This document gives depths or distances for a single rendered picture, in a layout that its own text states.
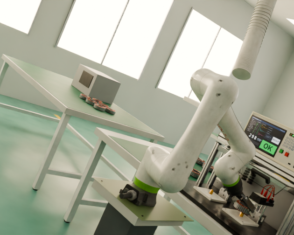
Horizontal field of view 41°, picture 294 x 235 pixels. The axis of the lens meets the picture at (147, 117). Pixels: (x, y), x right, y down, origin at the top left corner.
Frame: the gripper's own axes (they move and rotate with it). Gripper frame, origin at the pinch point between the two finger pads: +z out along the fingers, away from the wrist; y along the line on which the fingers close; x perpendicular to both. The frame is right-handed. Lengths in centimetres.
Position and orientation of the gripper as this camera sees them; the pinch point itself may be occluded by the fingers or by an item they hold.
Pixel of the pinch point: (244, 207)
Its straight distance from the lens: 222.3
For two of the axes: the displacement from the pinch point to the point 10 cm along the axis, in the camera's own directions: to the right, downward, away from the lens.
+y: 5.5, 3.5, -7.6
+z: 4.1, 6.7, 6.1
